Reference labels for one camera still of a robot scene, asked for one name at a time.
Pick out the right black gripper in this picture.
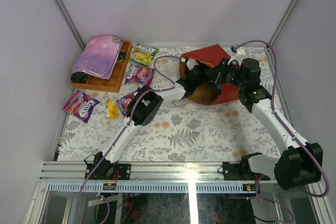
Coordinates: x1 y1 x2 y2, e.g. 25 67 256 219
205 58 246 90

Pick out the red paper bag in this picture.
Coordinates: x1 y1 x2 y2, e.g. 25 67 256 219
173 43 259 108

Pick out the green Fox's candy bag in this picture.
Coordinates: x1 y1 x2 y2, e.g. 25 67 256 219
131 44 159 67

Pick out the wooden organizer tray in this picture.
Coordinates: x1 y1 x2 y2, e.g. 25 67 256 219
71 41 132 93

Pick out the small yellow snack packet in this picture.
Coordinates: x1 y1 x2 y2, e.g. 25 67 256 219
106 99 119 119

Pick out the purple Fox's candy bag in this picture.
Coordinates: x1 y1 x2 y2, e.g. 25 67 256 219
62 90 100 123

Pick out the blue tortilla chips bag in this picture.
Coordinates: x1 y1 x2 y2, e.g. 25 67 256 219
208 82 221 91

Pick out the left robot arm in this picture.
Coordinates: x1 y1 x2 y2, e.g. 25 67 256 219
94 60 211 179

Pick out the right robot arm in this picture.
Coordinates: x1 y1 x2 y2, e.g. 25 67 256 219
205 58 323 190

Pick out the folded purple cloth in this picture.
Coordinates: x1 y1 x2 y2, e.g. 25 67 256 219
72 35 123 80

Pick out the dark patterned cloth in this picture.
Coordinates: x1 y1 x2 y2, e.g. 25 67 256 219
70 72 90 84

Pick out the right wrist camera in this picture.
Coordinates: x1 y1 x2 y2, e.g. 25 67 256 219
228 46 246 65

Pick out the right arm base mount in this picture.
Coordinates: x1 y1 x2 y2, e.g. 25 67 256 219
222 161 256 180

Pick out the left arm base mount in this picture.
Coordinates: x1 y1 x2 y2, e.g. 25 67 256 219
85 162 131 180

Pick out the aluminium frame rail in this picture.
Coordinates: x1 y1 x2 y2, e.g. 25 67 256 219
39 161 322 193

